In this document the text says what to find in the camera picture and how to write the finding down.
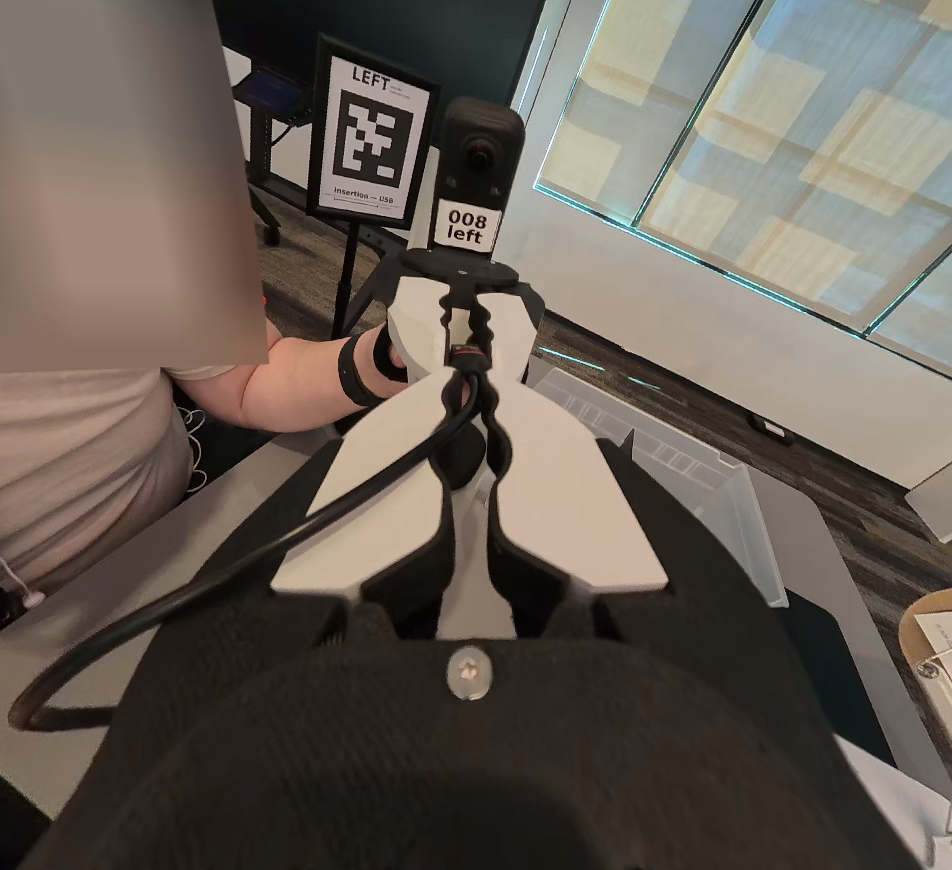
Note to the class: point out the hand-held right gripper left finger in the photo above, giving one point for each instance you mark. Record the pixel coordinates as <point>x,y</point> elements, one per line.
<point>372,483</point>

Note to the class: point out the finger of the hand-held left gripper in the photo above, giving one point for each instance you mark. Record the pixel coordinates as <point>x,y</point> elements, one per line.
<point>513,334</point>
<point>416,334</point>

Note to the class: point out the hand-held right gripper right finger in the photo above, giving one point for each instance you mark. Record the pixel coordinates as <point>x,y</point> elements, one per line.
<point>565,498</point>

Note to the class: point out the person's left forearm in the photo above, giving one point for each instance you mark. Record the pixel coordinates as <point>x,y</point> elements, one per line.
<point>282,383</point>

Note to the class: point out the person's left hand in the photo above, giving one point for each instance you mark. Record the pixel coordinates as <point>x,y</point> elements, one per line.
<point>399,365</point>

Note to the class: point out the black wristband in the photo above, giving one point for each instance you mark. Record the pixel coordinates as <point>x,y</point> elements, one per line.
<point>355,371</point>

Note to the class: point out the black sign stand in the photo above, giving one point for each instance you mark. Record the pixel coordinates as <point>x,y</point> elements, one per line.
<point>348,275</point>

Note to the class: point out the framed marker sign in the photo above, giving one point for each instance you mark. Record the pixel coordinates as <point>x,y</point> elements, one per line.
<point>372,133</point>

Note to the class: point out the clear plastic bin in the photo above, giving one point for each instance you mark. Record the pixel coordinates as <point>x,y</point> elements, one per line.
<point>669,453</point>

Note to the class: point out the small black floor box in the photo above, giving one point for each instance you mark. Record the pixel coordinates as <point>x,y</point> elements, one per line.
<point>770,431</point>

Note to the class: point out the black rolling stand with tablet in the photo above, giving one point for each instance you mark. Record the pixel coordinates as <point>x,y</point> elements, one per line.
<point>268,96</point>

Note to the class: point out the large glass window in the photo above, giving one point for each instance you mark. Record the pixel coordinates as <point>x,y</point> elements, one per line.
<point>744,104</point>

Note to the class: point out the person's torso in pale shirt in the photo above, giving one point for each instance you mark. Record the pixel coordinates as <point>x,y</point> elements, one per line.
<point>74,461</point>

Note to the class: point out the instruction sheet on wooden board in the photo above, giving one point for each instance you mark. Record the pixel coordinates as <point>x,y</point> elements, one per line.
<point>911,654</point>

